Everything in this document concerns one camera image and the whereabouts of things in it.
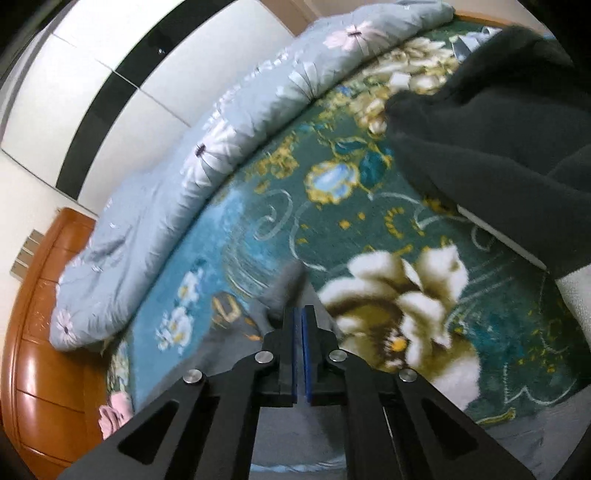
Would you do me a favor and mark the grey-blue floral duvet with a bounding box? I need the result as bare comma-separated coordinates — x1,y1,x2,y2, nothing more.
49,1,455,351

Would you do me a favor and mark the grey knit sweater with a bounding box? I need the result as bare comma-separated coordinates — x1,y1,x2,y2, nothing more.
139,261,590,479

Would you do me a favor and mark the teal floral bed blanket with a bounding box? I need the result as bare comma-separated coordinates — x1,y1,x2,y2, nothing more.
106,21,590,426

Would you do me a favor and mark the black fleece garment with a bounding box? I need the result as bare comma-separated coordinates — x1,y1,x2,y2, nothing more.
386,26,590,276

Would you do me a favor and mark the white black-striped wardrobe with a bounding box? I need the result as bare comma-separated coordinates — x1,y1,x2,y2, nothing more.
1,1,294,212

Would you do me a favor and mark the pink fleece garment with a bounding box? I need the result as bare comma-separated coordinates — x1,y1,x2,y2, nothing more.
98,391,133,440

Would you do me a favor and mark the light blue shirt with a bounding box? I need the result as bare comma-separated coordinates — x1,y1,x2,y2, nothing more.
450,26,501,62

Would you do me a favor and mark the wooden bed frame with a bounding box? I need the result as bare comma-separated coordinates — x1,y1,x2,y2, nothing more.
1,208,119,479

